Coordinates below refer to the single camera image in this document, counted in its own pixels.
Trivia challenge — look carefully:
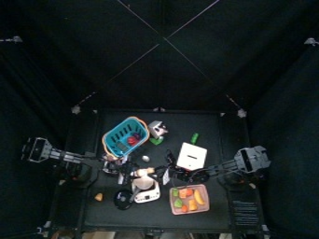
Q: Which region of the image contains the cream toy eggshell half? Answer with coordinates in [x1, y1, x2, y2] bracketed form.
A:
[138, 167, 157, 177]

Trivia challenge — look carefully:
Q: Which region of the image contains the white paper tag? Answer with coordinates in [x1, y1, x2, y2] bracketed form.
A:
[161, 170, 173, 186]

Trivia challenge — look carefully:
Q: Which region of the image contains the beige cup on scale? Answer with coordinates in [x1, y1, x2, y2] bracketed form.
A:
[133, 176, 155, 191]

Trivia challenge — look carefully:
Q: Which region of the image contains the white square box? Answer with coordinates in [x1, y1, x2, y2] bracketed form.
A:
[177, 142, 209, 172]

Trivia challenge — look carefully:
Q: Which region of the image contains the red orange toy food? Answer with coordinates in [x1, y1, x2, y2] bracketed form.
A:
[179, 188, 195, 199]

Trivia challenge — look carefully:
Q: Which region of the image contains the green toy leaf piece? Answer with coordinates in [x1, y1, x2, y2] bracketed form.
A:
[149, 136, 165, 147]

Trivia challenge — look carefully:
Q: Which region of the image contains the white kitchen scale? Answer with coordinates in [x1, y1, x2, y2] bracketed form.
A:
[131, 180, 162, 204]

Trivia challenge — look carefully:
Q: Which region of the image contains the black toy frying pan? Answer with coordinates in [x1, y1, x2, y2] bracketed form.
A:
[113, 188, 141, 211]

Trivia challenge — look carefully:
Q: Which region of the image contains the yellow toy banana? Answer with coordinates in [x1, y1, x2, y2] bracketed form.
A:
[194, 189, 207, 206]

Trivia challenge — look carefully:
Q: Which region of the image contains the pink food tray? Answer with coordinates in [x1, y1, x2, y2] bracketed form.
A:
[169, 183, 213, 216]

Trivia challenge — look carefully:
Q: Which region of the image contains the teal basket with orange rim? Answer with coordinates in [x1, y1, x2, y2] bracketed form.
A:
[102, 116, 151, 159]

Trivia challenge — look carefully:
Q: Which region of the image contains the grey white toy figure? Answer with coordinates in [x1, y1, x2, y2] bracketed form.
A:
[147, 119, 170, 139]

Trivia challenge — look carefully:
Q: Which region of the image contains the orange toy food piece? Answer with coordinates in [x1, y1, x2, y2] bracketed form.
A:
[187, 199, 199, 212]

